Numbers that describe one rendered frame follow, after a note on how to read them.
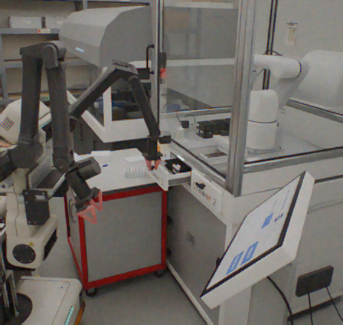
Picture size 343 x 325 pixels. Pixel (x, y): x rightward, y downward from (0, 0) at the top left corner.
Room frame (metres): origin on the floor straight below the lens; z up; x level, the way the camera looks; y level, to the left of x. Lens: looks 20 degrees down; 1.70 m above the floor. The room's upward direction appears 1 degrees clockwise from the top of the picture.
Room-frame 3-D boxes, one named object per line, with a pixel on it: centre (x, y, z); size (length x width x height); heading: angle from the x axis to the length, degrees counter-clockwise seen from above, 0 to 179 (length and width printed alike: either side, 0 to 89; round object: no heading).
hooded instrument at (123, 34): (3.70, 0.33, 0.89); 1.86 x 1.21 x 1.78; 25
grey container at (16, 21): (5.35, 2.04, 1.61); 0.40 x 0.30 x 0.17; 118
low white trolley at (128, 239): (2.23, 0.38, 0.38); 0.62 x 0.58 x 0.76; 25
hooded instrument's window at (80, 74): (3.69, 0.34, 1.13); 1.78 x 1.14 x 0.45; 25
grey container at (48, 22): (5.57, 1.63, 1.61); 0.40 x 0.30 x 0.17; 118
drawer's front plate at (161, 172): (1.93, 0.07, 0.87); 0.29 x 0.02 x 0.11; 25
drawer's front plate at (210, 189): (1.70, -0.19, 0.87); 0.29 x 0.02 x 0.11; 25
